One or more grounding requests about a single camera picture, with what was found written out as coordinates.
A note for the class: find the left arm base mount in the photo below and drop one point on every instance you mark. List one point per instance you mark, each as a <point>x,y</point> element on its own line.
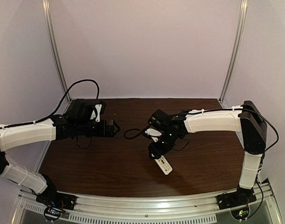
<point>57,206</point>

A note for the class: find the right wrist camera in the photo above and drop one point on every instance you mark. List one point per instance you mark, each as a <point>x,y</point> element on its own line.
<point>152,134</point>

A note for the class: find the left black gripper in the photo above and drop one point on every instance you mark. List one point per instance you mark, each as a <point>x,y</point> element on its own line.
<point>107,127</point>

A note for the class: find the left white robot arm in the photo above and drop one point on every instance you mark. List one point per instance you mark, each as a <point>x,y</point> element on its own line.
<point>55,128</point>

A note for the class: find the left aluminium frame post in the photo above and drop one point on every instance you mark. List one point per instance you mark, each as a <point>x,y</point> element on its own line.
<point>53,44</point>

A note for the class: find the right aluminium frame post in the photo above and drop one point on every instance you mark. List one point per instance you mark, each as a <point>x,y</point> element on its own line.
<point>235,50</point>

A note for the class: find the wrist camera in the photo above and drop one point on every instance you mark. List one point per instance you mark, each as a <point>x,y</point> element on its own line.
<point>98,110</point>
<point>152,134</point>

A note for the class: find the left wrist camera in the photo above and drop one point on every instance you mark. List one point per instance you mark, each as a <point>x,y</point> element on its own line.
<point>98,110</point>

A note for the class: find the white remote control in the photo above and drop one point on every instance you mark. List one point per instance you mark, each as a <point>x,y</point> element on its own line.
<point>164,165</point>

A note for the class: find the aluminium frame post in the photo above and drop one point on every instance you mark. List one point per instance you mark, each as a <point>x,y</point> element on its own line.
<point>53,44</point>
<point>235,50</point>

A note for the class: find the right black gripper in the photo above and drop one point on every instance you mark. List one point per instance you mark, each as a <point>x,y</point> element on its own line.
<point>155,149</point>

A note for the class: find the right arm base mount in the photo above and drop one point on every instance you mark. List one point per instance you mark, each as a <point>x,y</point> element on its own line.
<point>237,202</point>

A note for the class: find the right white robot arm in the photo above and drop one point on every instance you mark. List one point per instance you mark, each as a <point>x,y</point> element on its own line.
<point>166,129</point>

